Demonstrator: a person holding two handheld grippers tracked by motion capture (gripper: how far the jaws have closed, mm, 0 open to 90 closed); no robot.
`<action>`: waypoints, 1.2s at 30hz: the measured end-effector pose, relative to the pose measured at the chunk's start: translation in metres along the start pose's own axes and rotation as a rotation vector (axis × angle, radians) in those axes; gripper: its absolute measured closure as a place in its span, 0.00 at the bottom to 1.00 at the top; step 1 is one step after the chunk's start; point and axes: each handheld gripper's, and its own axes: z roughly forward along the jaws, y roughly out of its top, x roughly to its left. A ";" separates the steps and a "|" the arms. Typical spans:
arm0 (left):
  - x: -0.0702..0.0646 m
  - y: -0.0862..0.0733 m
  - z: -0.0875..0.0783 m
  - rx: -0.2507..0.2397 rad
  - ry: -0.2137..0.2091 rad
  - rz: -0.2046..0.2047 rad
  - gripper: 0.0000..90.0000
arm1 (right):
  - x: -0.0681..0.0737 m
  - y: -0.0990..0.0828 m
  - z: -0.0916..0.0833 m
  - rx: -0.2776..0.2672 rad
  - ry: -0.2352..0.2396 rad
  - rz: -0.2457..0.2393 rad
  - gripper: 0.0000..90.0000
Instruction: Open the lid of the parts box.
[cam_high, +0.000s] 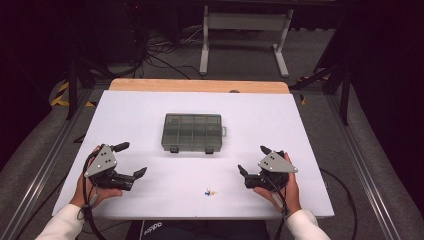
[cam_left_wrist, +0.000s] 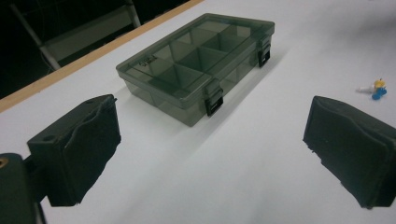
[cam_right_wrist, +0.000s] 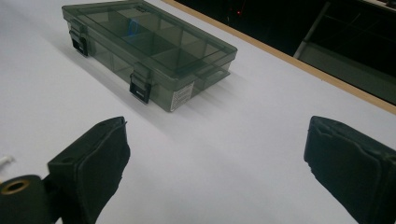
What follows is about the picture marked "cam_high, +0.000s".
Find wooden table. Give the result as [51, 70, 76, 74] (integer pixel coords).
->
[108, 78, 291, 95]

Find aluminium floor rail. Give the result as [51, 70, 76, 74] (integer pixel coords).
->
[0, 87, 98, 240]
[323, 93, 405, 240]

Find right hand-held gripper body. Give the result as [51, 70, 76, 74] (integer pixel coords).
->
[244, 149, 299, 192]

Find person's left hand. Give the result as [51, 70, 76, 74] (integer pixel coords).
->
[69, 145, 124, 210]

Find left hand-held gripper black cable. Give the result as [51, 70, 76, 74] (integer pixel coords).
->
[80, 151, 108, 240]

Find white table sheet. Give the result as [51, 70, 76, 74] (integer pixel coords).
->
[52, 89, 335, 221]

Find person's right hand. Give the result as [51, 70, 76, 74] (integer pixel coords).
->
[253, 152, 303, 216]

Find hand-held gripper black cable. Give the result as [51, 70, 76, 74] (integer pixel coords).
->
[80, 151, 108, 240]
[266, 176, 291, 240]

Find right hand-held gripper black cable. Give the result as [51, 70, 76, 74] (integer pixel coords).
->
[266, 176, 291, 240]

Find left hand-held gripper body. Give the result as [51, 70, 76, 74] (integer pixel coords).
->
[84, 143, 135, 192]

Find white metal stand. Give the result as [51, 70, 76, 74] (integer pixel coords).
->
[198, 4, 295, 78]

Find thin black floor cable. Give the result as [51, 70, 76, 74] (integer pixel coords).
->
[14, 173, 69, 240]

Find black tripod stand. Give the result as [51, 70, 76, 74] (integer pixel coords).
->
[289, 61, 352, 127]
[64, 58, 113, 122]

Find bundle of floor cables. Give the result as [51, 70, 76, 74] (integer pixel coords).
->
[133, 24, 205, 80]

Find person's dark pants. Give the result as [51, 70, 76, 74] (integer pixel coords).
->
[124, 219, 272, 240]

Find grey transparent compartment box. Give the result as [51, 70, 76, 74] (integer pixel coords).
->
[161, 112, 228, 155]

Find black floor cable loop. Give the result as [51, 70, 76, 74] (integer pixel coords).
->
[319, 168, 359, 240]

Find yellow black floor tape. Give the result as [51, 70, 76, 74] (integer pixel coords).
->
[49, 81, 98, 108]

